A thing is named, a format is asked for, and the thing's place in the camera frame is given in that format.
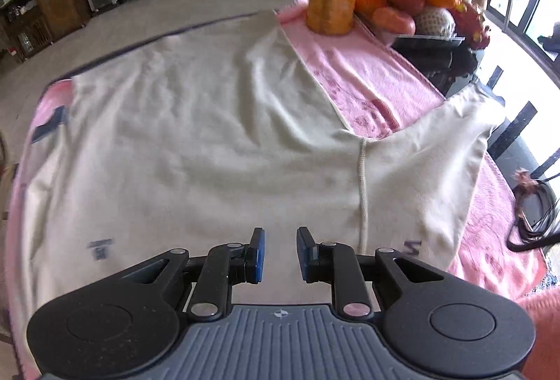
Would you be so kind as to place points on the pink printed towel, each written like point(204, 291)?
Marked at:
point(372, 69)

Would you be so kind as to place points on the beige shorts with dark trim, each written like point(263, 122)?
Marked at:
point(175, 122)

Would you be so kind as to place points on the person's right forearm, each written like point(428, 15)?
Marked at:
point(544, 332)

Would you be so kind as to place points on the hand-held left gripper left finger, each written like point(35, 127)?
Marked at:
point(258, 253)

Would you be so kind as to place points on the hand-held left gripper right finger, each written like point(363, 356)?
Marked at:
point(302, 253)

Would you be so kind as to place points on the metal fruit tray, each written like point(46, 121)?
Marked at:
point(428, 42)

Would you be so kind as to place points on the pink apple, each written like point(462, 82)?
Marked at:
point(393, 21)

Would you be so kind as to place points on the dragon fruit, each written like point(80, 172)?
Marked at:
point(474, 28)

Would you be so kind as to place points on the wooden cabinet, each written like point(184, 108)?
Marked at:
point(52, 4)

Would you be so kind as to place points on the fruit in white foam net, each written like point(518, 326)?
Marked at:
point(435, 23)

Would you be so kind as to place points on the small tangerine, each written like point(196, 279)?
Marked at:
point(369, 0)

